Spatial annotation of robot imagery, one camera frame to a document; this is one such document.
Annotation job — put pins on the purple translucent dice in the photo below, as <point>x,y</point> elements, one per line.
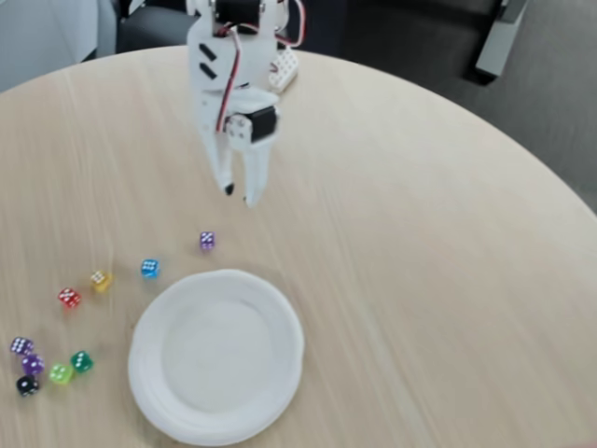
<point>207,240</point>
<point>32,364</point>
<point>21,345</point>

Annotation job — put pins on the blue translucent dice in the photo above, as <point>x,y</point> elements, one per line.
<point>149,269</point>

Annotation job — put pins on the yellow translucent dice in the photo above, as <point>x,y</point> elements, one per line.
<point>101,281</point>

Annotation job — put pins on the white paper plate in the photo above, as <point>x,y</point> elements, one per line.
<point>214,359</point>

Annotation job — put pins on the red translucent dice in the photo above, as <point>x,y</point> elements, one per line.
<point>69,298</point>

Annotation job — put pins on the dark green translucent dice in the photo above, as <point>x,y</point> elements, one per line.
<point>81,361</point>

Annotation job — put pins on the light green translucent dice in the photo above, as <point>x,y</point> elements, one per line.
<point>60,374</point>

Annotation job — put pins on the black dice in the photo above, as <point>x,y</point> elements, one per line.
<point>27,385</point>

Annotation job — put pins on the black office chair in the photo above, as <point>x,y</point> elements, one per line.
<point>154,28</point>

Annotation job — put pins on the grey desk leg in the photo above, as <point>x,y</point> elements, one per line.
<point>496,42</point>

